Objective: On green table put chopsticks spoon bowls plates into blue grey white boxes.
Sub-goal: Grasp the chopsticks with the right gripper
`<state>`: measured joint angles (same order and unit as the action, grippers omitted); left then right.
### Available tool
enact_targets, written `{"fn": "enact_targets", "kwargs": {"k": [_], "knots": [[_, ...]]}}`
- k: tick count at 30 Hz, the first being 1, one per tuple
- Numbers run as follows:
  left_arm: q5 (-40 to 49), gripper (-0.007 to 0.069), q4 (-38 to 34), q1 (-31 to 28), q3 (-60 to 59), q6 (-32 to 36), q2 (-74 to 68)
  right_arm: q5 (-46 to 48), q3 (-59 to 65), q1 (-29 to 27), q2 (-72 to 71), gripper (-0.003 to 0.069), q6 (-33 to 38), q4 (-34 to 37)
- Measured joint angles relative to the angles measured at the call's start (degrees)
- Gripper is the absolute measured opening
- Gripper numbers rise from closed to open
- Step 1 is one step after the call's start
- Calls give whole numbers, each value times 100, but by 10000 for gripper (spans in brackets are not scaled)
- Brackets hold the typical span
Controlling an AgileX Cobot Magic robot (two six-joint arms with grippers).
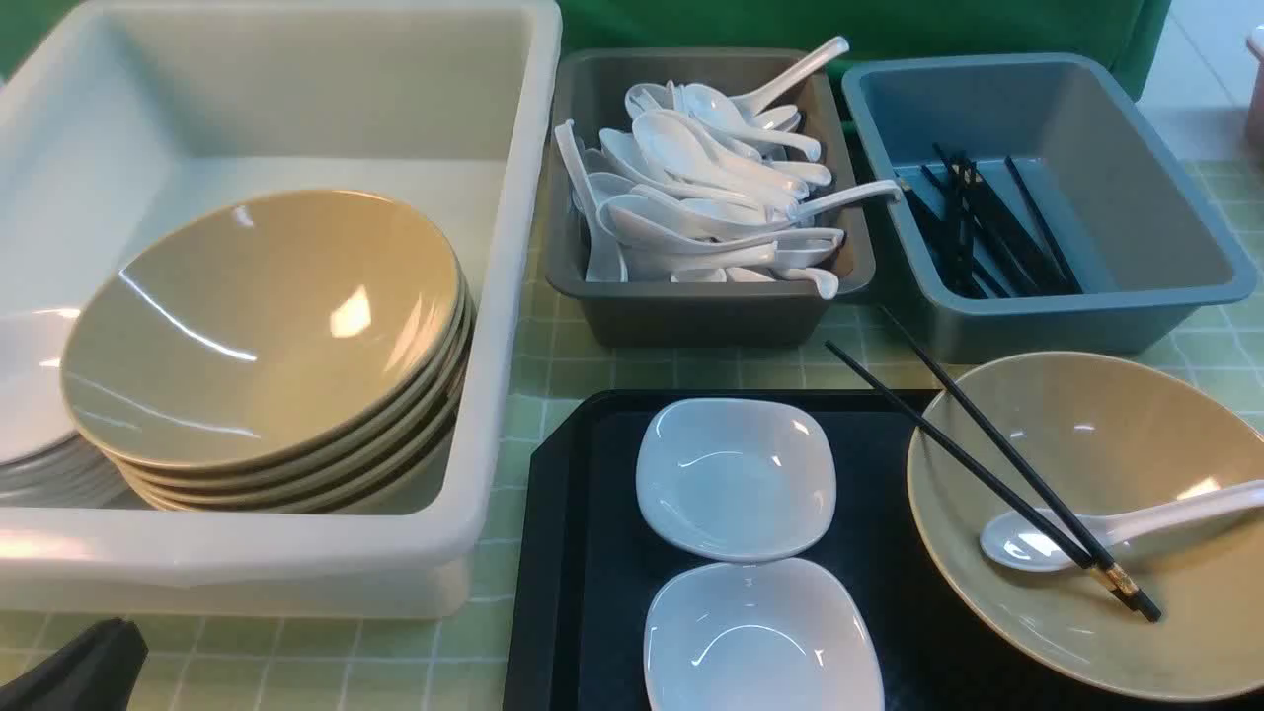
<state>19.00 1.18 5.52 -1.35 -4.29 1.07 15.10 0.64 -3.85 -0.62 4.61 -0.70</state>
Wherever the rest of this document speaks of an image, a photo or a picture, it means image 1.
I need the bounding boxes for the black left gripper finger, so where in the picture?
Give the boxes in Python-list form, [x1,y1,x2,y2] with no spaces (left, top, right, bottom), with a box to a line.
[1,617,148,710]

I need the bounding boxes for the white soup spoon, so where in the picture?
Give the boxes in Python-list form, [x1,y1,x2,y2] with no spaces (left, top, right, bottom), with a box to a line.
[980,478,1263,573]

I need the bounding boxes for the tan noodle bowl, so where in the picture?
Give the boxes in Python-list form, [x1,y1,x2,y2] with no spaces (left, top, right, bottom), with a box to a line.
[908,352,1263,710]

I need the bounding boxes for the top tan stacked bowl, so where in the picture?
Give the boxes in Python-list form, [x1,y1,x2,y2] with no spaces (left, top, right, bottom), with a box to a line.
[59,189,468,471]

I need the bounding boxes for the stack of white plates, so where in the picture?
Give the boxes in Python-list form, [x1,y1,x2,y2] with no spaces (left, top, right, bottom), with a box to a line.
[1,307,129,509]

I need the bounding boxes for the stack of tan bowls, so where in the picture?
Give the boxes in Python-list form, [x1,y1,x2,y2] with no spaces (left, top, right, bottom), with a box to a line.
[107,296,477,515]

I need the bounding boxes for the green checked table mat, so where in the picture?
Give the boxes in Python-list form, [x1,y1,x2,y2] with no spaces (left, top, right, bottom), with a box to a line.
[1,159,1261,710]

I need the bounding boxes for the black serving tray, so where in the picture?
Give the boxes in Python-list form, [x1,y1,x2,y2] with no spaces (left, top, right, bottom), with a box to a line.
[502,388,1264,711]

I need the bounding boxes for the large white plastic tub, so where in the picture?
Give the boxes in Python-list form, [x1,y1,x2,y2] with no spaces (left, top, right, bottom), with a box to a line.
[1,1,562,617]

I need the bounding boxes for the lower white square dish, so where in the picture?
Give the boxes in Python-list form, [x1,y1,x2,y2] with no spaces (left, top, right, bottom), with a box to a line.
[642,558,886,710]

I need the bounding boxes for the white square dish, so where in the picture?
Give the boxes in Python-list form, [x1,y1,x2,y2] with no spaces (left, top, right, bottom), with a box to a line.
[635,397,838,564]
[642,558,886,710]

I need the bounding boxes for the upper white square dish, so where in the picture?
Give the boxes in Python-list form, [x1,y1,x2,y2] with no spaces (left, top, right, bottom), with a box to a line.
[635,397,838,564]

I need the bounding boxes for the grey spoon bin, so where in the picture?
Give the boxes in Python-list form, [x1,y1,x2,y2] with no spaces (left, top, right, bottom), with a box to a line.
[545,47,877,349]

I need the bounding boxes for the pile of white spoons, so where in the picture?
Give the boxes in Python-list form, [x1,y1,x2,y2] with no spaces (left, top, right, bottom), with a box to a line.
[552,35,902,300]

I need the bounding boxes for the black chopsticks in bin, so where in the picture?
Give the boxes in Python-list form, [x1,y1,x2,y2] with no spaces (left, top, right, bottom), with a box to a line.
[900,140,1085,300]

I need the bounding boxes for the blue chopstick bin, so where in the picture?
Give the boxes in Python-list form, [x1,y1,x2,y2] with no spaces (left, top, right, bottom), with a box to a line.
[841,53,1258,363]

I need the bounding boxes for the green backdrop cloth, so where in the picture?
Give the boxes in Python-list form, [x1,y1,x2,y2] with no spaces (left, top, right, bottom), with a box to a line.
[559,1,1170,97]

